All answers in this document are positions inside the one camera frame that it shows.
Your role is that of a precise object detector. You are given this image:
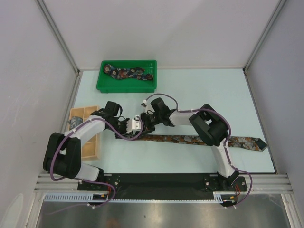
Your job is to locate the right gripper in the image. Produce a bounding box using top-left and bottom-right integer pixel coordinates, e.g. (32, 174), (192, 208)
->
(135, 112), (162, 136)

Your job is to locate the orange grey patterned tie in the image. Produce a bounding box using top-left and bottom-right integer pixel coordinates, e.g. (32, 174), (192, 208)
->
(123, 132), (267, 152)

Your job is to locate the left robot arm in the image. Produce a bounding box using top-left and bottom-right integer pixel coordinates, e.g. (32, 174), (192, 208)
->
(43, 101), (132, 190)

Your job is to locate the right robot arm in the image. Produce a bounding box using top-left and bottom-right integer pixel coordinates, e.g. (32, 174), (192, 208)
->
(139, 97), (239, 190)

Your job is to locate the wooden compartment box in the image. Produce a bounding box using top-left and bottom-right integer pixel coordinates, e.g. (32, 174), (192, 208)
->
(68, 106), (100, 161)

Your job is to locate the green plastic bin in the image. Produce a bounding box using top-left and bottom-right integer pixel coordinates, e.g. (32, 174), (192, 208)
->
(96, 60), (157, 93)

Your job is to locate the rolled grey tie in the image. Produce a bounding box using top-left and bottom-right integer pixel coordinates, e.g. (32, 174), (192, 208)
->
(68, 116), (84, 130)

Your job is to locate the dark floral tie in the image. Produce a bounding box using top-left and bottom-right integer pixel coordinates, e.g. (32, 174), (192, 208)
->
(103, 64), (154, 81)

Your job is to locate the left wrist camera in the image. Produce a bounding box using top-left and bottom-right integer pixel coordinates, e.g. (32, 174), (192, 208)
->
(126, 115), (143, 133)

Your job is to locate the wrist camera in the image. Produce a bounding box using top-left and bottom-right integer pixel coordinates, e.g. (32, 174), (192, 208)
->
(126, 115), (143, 133)
(141, 100), (154, 114)

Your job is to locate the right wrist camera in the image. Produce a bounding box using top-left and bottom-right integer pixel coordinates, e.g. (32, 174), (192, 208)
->
(141, 100), (154, 114)

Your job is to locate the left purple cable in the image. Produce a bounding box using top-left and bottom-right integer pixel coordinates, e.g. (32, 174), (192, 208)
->
(49, 117), (144, 210)

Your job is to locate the purple cable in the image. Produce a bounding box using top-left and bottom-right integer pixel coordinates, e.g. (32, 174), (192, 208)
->
(49, 117), (144, 210)
(145, 93), (252, 209)

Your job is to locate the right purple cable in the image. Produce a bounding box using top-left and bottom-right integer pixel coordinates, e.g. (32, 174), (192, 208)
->
(145, 93), (252, 209)

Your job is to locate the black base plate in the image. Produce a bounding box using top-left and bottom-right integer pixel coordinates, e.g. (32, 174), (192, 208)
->
(78, 172), (247, 200)

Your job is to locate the white cable duct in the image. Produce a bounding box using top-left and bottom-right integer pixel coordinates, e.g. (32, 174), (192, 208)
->
(44, 192), (237, 205)

